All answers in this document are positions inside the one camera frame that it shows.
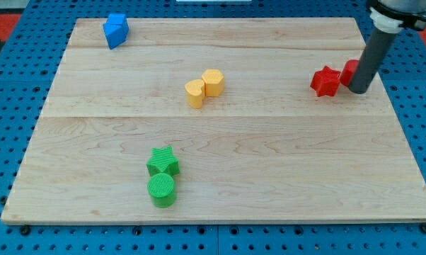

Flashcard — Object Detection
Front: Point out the yellow hexagon block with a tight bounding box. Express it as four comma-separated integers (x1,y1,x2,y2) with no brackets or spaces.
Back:
202,69,224,96

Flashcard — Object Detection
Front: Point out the red round block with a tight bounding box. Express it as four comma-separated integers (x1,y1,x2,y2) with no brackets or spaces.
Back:
339,59,359,86

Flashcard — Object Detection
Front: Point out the green star block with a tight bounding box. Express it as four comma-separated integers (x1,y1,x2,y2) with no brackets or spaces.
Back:
146,146,180,176

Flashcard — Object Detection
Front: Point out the blue angular block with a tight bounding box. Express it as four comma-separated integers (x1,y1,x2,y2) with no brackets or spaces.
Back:
103,23,129,50

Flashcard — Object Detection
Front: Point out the blue cube block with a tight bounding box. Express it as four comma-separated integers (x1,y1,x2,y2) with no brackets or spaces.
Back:
106,13,128,27

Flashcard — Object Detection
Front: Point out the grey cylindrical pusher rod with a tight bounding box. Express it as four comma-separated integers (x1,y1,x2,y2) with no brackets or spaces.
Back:
348,28,396,94

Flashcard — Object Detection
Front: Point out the yellow heart block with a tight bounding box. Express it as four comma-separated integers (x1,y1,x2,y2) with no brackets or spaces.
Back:
185,79,205,109

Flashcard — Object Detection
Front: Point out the green cylinder block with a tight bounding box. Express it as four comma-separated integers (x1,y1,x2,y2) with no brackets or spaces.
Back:
147,173,177,208

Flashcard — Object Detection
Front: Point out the red star block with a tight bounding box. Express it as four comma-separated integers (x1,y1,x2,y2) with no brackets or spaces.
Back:
310,66,340,97

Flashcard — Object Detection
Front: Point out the wooden board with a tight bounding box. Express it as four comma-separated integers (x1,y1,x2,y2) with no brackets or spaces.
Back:
1,18,426,225

